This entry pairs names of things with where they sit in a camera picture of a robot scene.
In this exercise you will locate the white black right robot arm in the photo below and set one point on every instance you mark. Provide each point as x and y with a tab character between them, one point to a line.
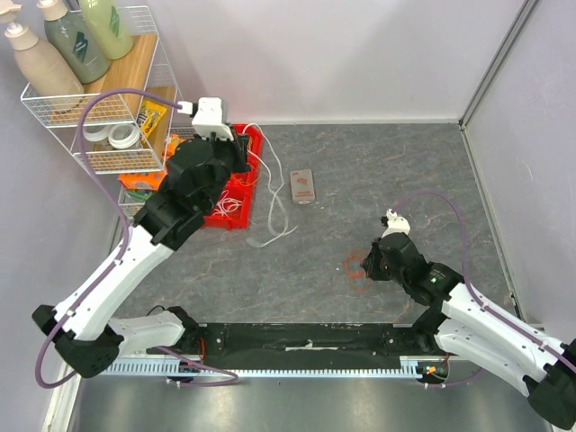
460	320

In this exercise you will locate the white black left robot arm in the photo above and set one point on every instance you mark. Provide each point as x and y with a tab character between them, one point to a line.
82	328

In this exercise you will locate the red plastic bin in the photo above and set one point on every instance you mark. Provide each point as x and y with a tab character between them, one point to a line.
251	136
248	178
233	209

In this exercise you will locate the grey green pump bottle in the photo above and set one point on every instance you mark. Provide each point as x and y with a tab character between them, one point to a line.
70	35

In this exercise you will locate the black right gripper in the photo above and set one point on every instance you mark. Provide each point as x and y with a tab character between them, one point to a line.
372	264

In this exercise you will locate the white tape roll right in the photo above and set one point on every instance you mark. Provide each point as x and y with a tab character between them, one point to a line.
124	136

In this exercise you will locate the light green bottle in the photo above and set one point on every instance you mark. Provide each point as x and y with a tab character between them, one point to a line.
106	24

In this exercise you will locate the red plastic bin near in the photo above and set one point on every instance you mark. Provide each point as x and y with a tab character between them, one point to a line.
233	209

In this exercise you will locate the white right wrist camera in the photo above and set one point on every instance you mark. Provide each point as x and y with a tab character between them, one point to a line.
394	223

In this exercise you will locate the red plastic bin middle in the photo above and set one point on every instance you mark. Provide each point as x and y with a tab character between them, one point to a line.
248	178

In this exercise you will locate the white tape roll left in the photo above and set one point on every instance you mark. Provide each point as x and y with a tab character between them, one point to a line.
96	133

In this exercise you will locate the red plastic bin far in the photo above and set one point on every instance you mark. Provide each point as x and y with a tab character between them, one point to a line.
251	136

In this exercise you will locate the orange snack box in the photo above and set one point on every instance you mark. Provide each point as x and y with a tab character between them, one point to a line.
149	181

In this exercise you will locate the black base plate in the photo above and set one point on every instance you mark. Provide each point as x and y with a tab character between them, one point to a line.
305	346

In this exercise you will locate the green packet bottom shelf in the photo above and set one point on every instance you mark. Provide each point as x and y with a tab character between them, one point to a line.
139	196

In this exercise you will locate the white tape roll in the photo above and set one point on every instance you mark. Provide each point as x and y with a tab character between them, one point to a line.
124	136
96	133

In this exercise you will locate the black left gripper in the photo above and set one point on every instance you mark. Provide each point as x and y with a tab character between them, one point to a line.
239	148

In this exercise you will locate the yellow candy bag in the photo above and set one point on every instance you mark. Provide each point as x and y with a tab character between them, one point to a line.
149	116

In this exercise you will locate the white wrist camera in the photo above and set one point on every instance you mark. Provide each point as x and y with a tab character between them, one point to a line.
394	223
208	118

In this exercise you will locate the orange green small boxes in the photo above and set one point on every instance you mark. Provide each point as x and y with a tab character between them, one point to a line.
172	143

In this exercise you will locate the beige pump bottle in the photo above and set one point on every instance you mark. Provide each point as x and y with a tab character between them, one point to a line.
41	63

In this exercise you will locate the light blue cable duct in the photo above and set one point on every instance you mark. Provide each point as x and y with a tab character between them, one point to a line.
168	366

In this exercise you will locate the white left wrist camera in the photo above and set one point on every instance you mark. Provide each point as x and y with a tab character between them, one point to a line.
208	118

